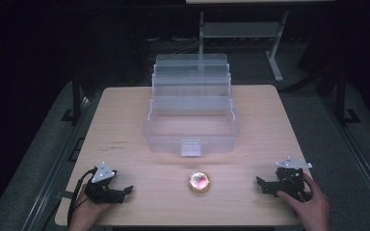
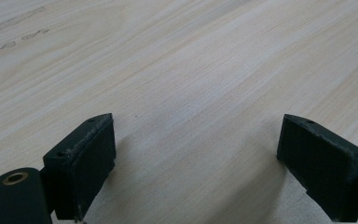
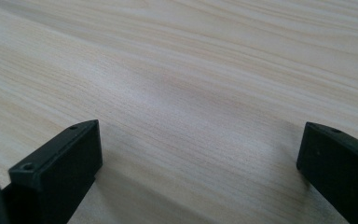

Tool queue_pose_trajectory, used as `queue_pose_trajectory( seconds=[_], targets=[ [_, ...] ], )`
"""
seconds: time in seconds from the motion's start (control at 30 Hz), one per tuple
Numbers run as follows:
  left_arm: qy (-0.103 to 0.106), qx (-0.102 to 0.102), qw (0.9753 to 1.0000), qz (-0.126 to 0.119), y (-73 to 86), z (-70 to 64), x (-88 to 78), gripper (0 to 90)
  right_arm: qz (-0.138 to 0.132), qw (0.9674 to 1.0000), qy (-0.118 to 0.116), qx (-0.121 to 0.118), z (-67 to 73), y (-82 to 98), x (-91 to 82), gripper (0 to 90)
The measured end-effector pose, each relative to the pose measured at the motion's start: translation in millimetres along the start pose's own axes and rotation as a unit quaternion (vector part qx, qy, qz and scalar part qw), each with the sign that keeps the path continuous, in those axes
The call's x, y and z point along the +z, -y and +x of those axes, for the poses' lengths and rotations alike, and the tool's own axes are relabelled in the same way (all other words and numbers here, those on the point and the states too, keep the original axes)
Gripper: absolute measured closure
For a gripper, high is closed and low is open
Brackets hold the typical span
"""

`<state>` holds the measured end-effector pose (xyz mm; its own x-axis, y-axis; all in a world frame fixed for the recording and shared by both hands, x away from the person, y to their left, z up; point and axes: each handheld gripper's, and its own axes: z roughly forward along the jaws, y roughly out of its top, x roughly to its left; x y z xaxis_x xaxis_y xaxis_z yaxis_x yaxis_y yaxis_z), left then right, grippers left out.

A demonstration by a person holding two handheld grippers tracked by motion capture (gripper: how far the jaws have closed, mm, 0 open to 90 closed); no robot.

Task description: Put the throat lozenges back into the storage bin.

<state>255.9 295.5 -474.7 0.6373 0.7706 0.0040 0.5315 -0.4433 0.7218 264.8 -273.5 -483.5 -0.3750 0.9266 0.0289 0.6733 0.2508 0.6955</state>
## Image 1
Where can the person's right hand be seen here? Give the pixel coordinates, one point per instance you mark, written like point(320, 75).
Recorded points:
point(313, 211)

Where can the black metal stand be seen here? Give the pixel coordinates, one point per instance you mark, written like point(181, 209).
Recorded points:
point(76, 96)
point(341, 96)

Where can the grey metal floor rail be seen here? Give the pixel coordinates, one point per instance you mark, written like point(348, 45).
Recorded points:
point(356, 144)
point(54, 166)

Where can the clear plastic tiered storage box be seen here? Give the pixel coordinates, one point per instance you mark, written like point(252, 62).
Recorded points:
point(191, 128)

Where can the person's left hand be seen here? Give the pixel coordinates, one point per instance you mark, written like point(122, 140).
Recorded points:
point(83, 213)

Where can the white metal table frame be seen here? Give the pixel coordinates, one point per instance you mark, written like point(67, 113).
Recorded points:
point(274, 54)

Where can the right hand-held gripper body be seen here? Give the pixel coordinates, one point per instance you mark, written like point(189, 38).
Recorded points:
point(291, 181)

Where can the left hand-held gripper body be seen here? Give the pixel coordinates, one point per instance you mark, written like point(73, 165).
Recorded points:
point(102, 192)

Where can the small round gold-rimmed jar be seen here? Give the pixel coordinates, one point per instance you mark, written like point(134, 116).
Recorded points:
point(199, 181)

